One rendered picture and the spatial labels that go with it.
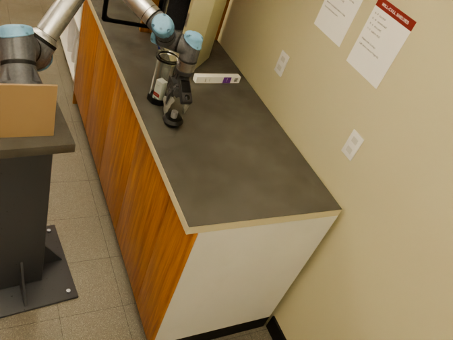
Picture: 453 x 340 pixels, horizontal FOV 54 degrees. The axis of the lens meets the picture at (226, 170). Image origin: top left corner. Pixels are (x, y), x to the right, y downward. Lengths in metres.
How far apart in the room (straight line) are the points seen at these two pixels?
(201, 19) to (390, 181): 1.18
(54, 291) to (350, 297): 1.40
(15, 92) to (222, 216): 0.81
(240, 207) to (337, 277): 0.61
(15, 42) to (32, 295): 1.23
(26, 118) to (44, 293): 1.01
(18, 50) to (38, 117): 0.23
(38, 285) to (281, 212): 1.29
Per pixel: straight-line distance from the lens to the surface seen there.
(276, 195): 1.80
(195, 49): 1.76
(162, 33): 1.63
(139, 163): 2.08
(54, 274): 2.48
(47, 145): 1.72
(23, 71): 1.71
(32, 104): 1.67
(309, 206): 1.83
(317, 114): 2.06
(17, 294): 2.42
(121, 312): 2.40
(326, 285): 2.12
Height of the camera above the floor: 2.05
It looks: 38 degrees down
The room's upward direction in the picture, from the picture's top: 22 degrees clockwise
